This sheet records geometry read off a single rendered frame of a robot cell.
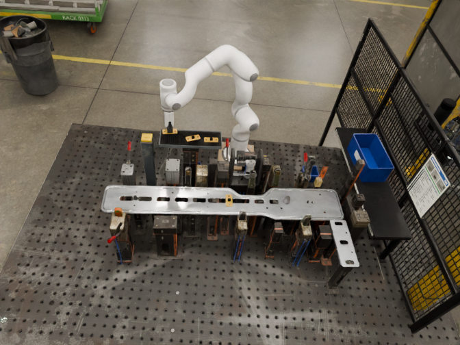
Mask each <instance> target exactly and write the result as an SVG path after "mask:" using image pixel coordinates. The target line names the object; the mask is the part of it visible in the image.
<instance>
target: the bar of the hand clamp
mask: <svg viewBox="0 0 460 345"><path fill-rule="evenodd" d="M314 164H315V156H309V157H308V160H307V163H306V167H305V171H304V173H303V176H304V178H303V181H304V180H305V175H308V178H307V180H308V181H309V177H310V174H311V171H312V168H313V165H314Z"/></svg>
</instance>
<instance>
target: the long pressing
mask: <svg viewBox="0 0 460 345"><path fill-rule="evenodd" d="M172 192H173V193H172ZM208 193H209V194H208ZM226 194H232V199H248V200H249V202H250V203H233V206H232V207H227V206H226V203H209V202H208V199H226ZM320 194H321V195H320ZM134 195H136V196H137V197H138V198H139V197H151V201H139V200H134V199H133V200H132V201H120V197H122V196H132V197H133V196H134ZM287 196H289V197H290V203H289V204H285V203H284V200H285V198H286V197H287ZM158 197H166V198H170V201H157V198H158ZM175 198H187V199H188V202H176V201H175ZM194 198H197V199H205V200H206V201H205V202H204V203H201V202H193V199H194ZM255 199H257V200H264V203H255ZM270 200H278V204H271V203H270ZM307 201H309V203H307ZM312 201H313V202H314V203H312ZM134 205H135V206H134ZM208 206H209V207H208ZM115 207H121V208H122V210H123V212H126V213H127V214H188V215H227V216H238V214H239V212H240V210H246V215H247V216H266V217H269V218H271V219H274V220H302V218H303V217H304V216H305V215H306V214H311V217H312V219H311V220H321V221H330V220H343V219H344V213H343V211H342V206H341V204H340V200H339V197H338V195H337V192H336V191H335V190H332V189H312V188H271V189H269V190H268V191H267V192H266V193H265V194H263V195H241V194H238V193H237V192H236V191H234V190H233V189H231V188H205V187H178V186H126V185H110V186H107V187H106V189H105V191H104V194H103V200H102V203H101V211H102V212H104V213H113V212H114V209H115ZM266 208H268V209H266ZM281 208H282V209H281ZM324 212H326V213H324Z"/></svg>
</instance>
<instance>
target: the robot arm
mask: <svg viewBox="0 0 460 345"><path fill-rule="evenodd" d="M224 65H226V66H228V67H229V68H230V70H231V74H232V76H233V80H234V82H235V93H236V96H235V101H234V102H233V104H232V106H231V113H232V115H233V117H234V118H235V119H236V120H237V122H238V123H239V124H238V125H236V126H235V127H234V128H233V131H232V135H231V143H230V145H229V148H228V157H229V162H230V157H231V148H234V149H235V157H236V152H237V151H248V149H247V145H248V139H249V136H250V133H251V132H253V131H255V130H257V129H258V127H259V119H258V117H257V116H256V114H255V113H254V111H253V110H252V109H251V108H250V107H249V105H248V103H249V102H250V101H251V99H252V94H253V85H252V82H253V81H255V80H256V79H257V78H258V76H259V70H258V68H257V67H256V65H255V64H254V63H253V62H252V61H251V60H250V59H249V58H248V56H247V55H246V54H245V53H243V52H241V51H239V50H237V49H236V48H235V47H233V46H231V45H227V44H226V45H222V46H220V47H218V48H217V49H215V50H214V51H212V52H211V53H210V54H209V55H207V56H205V57H204V58H203V59H202V60H200V61H199V62H197V63H196V64H195V65H194V66H192V67H190V68H189V69H188V70H187V71H186V73H185V78H186V84H185V86H184V88H183V90H182V91H181V92H180V93H179V94H177V85H176V82H175V81H174V80H172V79H163V80H161V81H160V83H159V86H160V97H161V108H162V109H163V111H164V122H165V127H167V133H173V126H174V111H176V110H179V109H180V108H182V107H183V106H184V105H186V104H187V103H189V102H190V101H191V100H192V98H193V97H194V95H195V92H196V87H197V85H198V84H199V83H200V82H201V81H203V80H204V79H205V78H206V77H208V76H210V75H211V74H212V73H214V72H215V71H217V70H218V69H219V68H221V67H222V66H224Z"/></svg>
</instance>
